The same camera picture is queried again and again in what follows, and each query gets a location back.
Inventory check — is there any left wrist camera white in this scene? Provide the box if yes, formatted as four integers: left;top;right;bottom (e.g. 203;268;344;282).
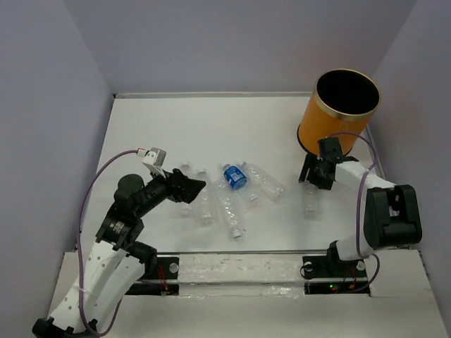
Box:
142;147;166;177

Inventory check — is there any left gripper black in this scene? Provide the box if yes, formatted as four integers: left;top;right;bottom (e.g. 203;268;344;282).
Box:
136;164;206;216

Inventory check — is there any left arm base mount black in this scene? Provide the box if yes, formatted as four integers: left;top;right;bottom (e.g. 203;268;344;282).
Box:
126;256;180;296

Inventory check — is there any metal rail back edge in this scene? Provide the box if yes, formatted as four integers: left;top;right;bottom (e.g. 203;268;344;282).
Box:
113;92;312;99

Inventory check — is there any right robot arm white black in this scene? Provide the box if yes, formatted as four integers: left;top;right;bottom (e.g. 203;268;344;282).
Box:
299;134;422;276

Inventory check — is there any purple cable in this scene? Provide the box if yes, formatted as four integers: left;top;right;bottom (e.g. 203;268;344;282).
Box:
75;148;145;335
327;130;381;294

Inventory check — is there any orange cylindrical bin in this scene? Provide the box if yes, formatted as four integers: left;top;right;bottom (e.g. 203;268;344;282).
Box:
297;68;381;155

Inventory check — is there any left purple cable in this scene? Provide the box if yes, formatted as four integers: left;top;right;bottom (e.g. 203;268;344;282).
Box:
75;148;145;335

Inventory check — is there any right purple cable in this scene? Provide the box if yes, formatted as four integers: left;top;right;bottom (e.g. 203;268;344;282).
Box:
327;130;381;294

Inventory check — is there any clear bottle white cap centre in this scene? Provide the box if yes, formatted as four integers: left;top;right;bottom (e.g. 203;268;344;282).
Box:
213;180;243;240

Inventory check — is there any blue label bottle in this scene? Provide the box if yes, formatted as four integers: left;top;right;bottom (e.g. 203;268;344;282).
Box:
223;163;247;190

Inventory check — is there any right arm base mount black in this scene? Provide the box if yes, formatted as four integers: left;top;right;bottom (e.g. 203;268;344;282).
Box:
299;256;371;295

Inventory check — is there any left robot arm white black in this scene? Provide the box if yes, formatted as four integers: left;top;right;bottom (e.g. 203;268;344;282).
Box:
32;169;206;337

